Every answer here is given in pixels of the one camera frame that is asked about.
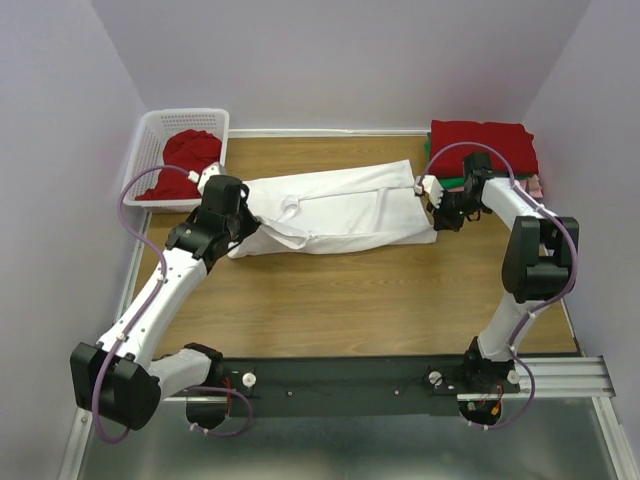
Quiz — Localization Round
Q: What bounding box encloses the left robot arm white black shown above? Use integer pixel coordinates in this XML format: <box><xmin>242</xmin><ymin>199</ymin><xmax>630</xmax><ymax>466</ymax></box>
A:
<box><xmin>70</xmin><ymin>174</ymin><xmax>260</xmax><ymax>431</ymax></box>

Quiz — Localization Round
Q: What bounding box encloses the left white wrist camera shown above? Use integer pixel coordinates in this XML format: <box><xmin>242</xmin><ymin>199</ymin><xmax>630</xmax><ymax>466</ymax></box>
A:
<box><xmin>188</xmin><ymin>162</ymin><xmax>226</xmax><ymax>195</ymax></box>

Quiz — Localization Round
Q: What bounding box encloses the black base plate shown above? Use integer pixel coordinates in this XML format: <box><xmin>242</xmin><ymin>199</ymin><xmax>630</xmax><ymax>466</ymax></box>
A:
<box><xmin>184</xmin><ymin>353</ymin><xmax>521</xmax><ymax>426</ymax></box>

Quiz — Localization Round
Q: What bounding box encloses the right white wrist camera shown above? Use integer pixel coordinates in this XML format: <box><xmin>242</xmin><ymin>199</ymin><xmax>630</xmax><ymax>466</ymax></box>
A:
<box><xmin>413</xmin><ymin>174</ymin><xmax>445</xmax><ymax>209</ymax></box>

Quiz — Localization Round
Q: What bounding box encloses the aluminium frame rail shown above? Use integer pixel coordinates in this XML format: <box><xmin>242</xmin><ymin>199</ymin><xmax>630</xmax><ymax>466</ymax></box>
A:
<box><xmin>78</xmin><ymin>215</ymin><xmax>639</xmax><ymax>479</ymax></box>

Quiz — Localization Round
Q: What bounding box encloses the white plastic laundry basket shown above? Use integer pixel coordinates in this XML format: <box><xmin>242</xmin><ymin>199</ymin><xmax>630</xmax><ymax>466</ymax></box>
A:
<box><xmin>123</xmin><ymin>108</ymin><xmax>230</xmax><ymax>213</ymax></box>

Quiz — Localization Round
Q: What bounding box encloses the white t-shirt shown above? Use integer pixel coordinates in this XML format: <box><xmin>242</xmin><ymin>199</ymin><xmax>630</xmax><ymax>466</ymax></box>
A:
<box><xmin>228</xmin><ymin>159</ymin><xmax>437</xmax><ymax>259</ymax></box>

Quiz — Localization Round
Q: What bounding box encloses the folded green t-shirt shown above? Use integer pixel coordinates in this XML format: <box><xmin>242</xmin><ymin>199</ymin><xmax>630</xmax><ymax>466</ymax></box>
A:
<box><xmin>424</xmin><ymin>133</ymin><xmax>533</xmax><ymax>190</ymax></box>

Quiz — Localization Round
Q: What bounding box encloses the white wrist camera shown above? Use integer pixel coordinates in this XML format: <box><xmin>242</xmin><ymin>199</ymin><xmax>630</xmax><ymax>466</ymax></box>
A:
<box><xmin>413</xmin><ymin>174</ymin><xmax>445</xmax><ymax>209</ymax></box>
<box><xmin>188</xmin><ymin>162</ymin><xmax>226</xmax><ymax>195</ymax></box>

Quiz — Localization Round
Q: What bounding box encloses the folded dark red t-shirt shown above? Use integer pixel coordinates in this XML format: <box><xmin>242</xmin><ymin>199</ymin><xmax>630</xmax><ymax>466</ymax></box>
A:
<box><xmin>428</xmin><ymin>120</ymin><xmax>539</xmax><ymax>178</ymax></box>

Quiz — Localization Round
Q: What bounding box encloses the crumpled dark red t-shirt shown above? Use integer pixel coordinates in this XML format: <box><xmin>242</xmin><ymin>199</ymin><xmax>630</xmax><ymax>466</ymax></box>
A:
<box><xmin>136</xmin><ymin>129</ymin><xmax>222</xmax><ymax>201</ymax></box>

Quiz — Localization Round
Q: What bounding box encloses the folded pink t-shirt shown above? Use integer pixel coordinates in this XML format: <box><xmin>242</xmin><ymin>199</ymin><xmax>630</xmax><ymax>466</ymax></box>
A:
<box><xmin>519</xmin><ymin>175</ymin><xmax>544</xmax><ymax>199</ymax></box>

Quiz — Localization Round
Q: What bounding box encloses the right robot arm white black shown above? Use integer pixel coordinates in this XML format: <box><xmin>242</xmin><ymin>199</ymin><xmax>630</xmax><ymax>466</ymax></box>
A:
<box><xmin>428</xmin><ymin>152</ymin><xmax>579</xmax><ymax>392</ymax></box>

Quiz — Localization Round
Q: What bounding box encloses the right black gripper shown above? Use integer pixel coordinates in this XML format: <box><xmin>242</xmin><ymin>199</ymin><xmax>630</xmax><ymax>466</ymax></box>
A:
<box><xmin>426</xmin><ymin>188</ymin><xmax>485</xmax><ymax>233</ymax></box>

